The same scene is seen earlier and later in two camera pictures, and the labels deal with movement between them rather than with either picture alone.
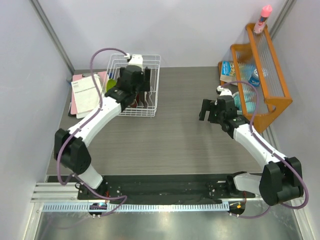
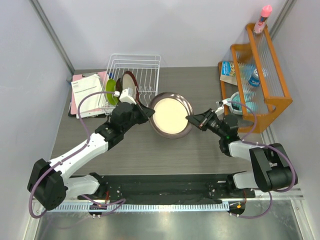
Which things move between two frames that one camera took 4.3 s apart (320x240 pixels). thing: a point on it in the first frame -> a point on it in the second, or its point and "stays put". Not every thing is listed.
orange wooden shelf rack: [256, 70] stays put
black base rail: [162, 187] stays put
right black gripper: [208, 105] -> [201, 120]
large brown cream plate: [147, 101] -> [169, 120]
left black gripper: [144, 84] -> [148, 112]
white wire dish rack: [147, 107] stays put
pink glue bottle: [260, 26] stays put
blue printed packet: [228, 73] stays put
